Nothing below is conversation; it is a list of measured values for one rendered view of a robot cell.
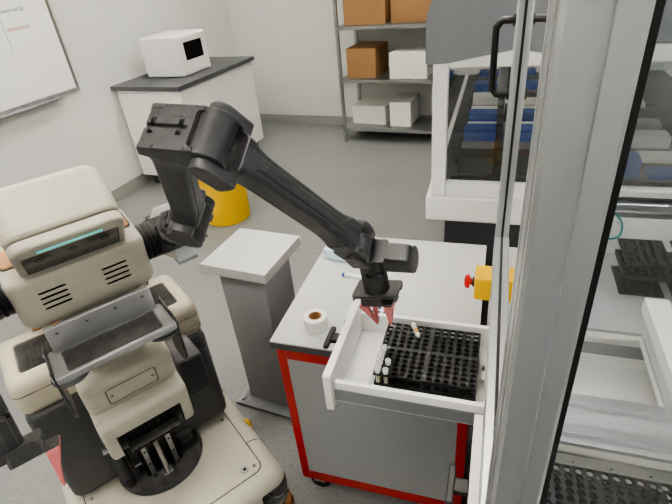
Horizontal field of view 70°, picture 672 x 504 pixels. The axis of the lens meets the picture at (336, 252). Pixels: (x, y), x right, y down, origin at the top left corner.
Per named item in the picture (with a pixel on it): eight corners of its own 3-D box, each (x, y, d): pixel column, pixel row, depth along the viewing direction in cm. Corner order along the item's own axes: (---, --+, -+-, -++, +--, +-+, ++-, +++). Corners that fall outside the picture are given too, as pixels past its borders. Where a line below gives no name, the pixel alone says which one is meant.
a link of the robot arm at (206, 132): (144, 77, 67) (119, 139, 63) (242, 105, 68) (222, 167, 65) (182, 200, 109) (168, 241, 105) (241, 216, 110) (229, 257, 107)
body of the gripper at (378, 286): (397, 304, 103) (391, 276, 100) (352, 302, 107) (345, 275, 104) (403, 286, 108) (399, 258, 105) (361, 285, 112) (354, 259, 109)
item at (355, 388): (335, 401, 110) (333, 382, 107) (363, 327, 131) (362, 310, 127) (523, 435, 98) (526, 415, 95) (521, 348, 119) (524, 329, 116)
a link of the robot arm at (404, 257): (350, 218, 98) (342, 259, 95) (405, 219, 92) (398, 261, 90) (371, 242, 108) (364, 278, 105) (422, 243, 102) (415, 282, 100)
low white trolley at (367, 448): (302, 492, 181) (268, 340, 140) (347, 371, 230) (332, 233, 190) (462, 531, 164) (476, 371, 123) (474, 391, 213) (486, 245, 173)
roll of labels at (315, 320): (323, 315, 148) (322, 305, 146) (331, 329, 142) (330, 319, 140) (302, 322, 146) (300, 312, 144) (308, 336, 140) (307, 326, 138)
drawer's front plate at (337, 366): (326, 410, 110) (321, 376, 104) (359, 326, 133) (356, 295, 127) (334, 411, 110) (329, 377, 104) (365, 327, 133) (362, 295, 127)
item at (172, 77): (142, 185, 452) (95, 45, 387) (213, 142, 539) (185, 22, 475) (205, 192, 425) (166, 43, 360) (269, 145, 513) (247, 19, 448)
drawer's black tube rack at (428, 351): (374, 393, 111) (372, 373, 107) (389, 340, 125) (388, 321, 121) (474, 410, 104) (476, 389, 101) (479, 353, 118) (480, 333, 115)
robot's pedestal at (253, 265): (236, 403, 220) (195, 265, 179) (269, 358, 242) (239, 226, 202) (295, 421, 208) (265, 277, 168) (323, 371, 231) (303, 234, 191)
